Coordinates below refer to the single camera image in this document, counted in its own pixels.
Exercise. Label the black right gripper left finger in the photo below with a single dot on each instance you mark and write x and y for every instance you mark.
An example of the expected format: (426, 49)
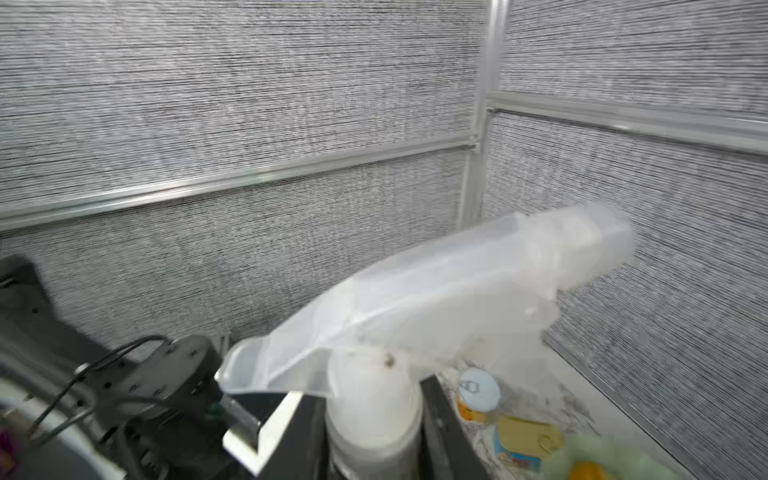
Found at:
(298, 424)

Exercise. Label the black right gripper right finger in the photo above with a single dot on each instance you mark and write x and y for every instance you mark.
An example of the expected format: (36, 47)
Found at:
(445, 452)

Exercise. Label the translucent white spray nozzle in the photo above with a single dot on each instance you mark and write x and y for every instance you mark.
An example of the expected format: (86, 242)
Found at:
(366, 344)

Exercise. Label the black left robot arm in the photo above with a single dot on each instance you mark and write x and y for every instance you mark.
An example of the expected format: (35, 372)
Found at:
(151, 405)

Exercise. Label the small round white can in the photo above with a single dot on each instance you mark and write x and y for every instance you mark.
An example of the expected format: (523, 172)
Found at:
(477, 397)

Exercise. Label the orange bread roll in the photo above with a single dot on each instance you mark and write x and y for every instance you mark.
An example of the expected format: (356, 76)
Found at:
(588, 470)

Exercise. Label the green scalloped plate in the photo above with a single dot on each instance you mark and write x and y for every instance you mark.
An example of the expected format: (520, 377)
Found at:
(625, 462)

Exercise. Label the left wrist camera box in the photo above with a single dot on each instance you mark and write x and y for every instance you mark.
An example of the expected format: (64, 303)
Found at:
(252, 441)

